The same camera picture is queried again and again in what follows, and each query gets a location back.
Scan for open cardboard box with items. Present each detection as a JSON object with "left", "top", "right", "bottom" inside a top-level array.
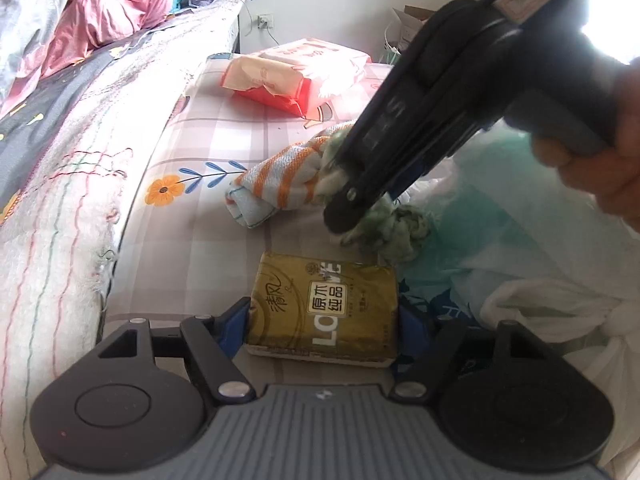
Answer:
[{"left": 384, "top": 4, "right": 435, "bottom": 53}]

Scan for grey floral bed sheet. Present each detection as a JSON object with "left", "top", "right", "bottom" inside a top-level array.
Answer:
[{"left": 1, "top": 0, "right": 245, "bottom": 479}]

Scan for white plastic bag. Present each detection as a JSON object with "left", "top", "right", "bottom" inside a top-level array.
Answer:
[{"left": 399, "top": 124, "right": 639, "bottom": 463}]

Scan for green scrunchie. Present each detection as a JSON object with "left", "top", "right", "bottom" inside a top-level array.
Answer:
[{"left": 312, "top": 122, "right": 430, "bottom": 266}]

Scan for red wet wipes pack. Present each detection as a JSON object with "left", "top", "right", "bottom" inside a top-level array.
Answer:
[{"left": 220, "top": 38, "right": 371, "bottom": 120}]

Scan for pink grey quilt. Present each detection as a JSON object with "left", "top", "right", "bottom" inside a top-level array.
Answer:
[{"left": 0, "top": 0, "right": 177, "bottom": 111}]

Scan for checkered floral tablecloth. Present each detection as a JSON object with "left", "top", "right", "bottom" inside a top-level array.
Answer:
[{"left": 103, "top": 60, "right": 390, "bottom": 334}]

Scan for orange striped knit socks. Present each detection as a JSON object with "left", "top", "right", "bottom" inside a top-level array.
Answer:
[{"left": 224, "top": 122, "right": 354, "bottom": 229}]

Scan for person right hand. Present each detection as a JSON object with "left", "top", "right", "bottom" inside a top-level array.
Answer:
[{"left": 530, "top": 58, "right": 640, "bottom": 231}]

